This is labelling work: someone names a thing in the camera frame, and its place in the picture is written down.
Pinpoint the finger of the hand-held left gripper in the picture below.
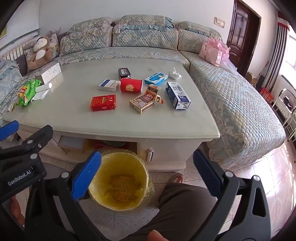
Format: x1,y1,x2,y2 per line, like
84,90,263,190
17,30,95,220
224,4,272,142
0,125,54,160
0,120,20,141

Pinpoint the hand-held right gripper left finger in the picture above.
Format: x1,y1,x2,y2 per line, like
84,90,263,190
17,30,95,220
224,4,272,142
24,151,103,241

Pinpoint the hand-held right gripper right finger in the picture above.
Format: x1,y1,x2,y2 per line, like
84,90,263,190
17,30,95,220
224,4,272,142
193,149,272,241

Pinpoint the trash bin with yellow bag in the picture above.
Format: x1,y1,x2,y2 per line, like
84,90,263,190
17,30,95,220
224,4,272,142
88,149,155,212

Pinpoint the black box with label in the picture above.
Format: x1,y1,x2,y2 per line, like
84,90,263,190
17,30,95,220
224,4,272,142
118,68,131,79

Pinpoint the person's left hand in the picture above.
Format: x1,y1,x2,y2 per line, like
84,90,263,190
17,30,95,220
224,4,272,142
9,196,25,226

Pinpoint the person's right hand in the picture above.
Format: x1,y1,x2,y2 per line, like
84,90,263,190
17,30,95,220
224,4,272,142
147,229,170,241

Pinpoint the brown sandal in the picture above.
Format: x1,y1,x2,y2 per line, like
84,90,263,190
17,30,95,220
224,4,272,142
166,173,184,186

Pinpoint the person's leg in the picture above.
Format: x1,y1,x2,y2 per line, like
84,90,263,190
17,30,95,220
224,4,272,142
120,182,222,241

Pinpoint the white cylindrical container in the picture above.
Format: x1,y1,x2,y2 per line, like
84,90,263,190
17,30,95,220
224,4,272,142
36,83,52,93

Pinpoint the silver patterned tissue box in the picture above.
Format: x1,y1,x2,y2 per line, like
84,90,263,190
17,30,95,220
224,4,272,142
35,62,62,85

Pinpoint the dark grey cushion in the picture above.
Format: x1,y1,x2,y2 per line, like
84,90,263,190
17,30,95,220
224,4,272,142
15,54,28,76

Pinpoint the red cigarette pack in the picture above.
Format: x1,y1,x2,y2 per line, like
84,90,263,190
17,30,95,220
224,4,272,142
90,95,116,112

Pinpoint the white radiator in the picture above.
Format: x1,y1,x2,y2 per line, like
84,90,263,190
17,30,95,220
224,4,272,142
0,45,26,63

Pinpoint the blue and white milk carton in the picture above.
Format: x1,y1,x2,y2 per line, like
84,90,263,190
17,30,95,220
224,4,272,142
165,81,192,110

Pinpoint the brown and white teddy bear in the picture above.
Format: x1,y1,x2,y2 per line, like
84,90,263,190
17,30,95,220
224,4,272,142
28,36,58,70

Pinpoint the white and blue cigarette pack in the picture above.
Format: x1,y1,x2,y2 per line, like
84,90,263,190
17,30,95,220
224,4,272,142
97,79,121,92

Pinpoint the open gold cigarette pack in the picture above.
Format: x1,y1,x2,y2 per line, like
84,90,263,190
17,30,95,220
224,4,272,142
129,85,164,114

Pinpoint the red box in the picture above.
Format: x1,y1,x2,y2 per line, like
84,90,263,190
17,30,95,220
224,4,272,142
260,87,275,105

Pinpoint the red canister with gold emblem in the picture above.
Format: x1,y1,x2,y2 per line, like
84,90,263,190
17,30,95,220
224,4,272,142
120,77,143,93

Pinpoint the white chair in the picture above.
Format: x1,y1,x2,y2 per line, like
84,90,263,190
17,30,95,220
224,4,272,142
272,88,296,139

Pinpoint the crumpled white tissue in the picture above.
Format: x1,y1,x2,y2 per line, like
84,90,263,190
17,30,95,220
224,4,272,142
168,67,182,79

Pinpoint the cardboard box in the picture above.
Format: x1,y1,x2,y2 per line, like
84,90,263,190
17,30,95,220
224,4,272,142
245,72,258,85

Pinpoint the blue and white medicine box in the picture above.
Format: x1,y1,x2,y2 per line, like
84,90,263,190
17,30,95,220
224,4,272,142
144,72,168,86

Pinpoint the clear plastic bag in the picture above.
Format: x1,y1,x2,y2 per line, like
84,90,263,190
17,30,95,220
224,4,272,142
221,53,238,75

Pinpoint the pink gift bag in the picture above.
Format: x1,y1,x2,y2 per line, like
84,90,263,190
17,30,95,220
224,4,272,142
199,38,230,67

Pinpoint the blue-green patterned sofa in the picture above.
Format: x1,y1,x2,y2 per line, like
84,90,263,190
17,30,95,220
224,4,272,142
0,15,287,169

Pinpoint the striped curtain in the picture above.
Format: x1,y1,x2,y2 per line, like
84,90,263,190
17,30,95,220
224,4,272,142
264,10,290,93

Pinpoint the dark wooden door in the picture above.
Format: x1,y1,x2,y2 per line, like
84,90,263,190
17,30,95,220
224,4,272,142
226,0,262,78

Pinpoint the window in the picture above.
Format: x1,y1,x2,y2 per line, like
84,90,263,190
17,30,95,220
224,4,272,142
281,23,296,81

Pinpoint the grey wall pipe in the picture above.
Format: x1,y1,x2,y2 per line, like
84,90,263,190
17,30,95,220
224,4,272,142
0,28,41,50

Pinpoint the wall light switch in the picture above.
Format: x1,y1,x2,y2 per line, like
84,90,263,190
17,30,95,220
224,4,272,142
214,17,226,29

